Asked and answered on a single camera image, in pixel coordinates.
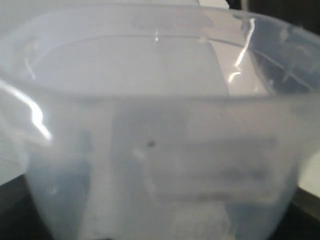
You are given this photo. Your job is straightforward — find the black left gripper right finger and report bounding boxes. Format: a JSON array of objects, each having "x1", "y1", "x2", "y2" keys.
[{"x1": 277, "y1": 188, "x2": 320, "y2": 240}]

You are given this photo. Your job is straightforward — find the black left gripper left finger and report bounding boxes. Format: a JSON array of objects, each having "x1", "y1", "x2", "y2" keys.
[{"x1": 0, "y1": 175, "x2": 53, "y2": 240}]

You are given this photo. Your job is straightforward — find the translucent plastic measuring jug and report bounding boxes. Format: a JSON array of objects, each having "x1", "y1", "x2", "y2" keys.
[{"x1": 0, "y1": 0, "x2": 320, "y2": 240}]

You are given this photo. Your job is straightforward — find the white backdrop curtain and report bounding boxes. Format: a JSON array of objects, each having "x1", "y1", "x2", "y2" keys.
[{"x1": 198, "y1": 0, "x2": 230, "y2": 11}]

